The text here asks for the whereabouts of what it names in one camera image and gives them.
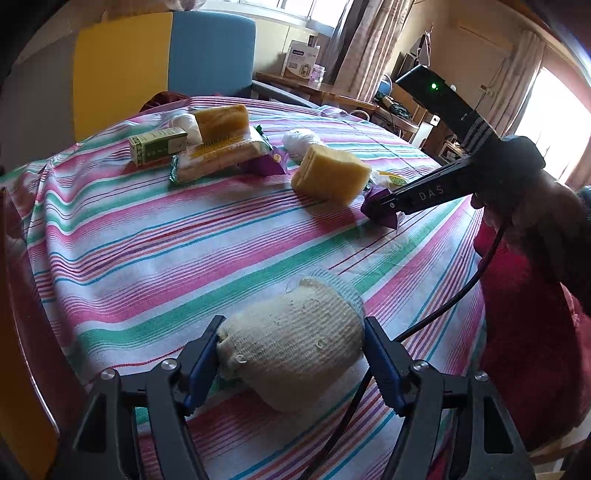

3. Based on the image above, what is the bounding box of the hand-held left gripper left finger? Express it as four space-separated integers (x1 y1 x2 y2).
60 316 227 480

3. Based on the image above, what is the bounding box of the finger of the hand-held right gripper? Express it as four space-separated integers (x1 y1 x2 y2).
365 157 477 217

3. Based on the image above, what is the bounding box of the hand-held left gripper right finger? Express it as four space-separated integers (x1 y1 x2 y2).
364 316 536 480

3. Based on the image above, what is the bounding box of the purple snack packet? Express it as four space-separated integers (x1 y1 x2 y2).
238 145 291 177
361 185 402 230

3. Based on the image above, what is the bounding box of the yellow sponge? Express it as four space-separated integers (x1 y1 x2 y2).
191 104 251 144
291 144 373 206

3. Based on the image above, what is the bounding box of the cream knitted glove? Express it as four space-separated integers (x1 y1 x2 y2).
216 272 366 414

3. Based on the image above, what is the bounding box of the person's right forearm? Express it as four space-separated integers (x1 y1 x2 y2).
540 217 591 320

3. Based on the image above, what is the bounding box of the person's right hand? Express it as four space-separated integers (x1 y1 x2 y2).
471 173 588 259

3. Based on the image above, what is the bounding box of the small green-edged snack packet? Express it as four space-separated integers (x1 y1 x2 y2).
367 170 409 191

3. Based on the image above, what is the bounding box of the patterned curtain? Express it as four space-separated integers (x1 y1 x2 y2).
489 30 546 139
332 0 416 102

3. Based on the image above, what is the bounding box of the striped tablecloth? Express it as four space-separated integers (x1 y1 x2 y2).
0 95 491 480

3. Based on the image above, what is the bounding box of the wooden desk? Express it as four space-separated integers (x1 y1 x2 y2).
255 71 379 112

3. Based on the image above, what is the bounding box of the white plastic ball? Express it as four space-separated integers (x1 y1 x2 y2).
283 130 323 163

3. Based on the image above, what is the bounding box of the person's red clothing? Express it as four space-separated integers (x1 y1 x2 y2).
471 217 591 455

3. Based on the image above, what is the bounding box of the white printed box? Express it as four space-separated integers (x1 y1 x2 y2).
280 39 321 81

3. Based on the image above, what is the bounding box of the wafer biscuit packet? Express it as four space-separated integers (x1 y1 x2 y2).
170 126 273 186

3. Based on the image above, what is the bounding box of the green and white carton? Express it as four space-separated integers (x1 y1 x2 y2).
128 128 189 167

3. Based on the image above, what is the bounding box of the blue panel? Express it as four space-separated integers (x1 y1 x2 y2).
168 10 257 100

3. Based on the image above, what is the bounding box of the white crumpled bag far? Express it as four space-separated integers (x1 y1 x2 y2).
170 112 203 144

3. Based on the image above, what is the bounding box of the dark red cloth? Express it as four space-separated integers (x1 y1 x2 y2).
139 91 191 114

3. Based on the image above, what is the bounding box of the yellow panel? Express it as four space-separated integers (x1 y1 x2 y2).
73 11 174 141

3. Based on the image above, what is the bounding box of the grey panel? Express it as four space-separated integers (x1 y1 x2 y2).
0 46 77 174

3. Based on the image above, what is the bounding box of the black cable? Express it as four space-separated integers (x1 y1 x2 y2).
323 222 509 480

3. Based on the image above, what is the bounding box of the grey metal rail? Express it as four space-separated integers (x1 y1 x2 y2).
252 79 320 109

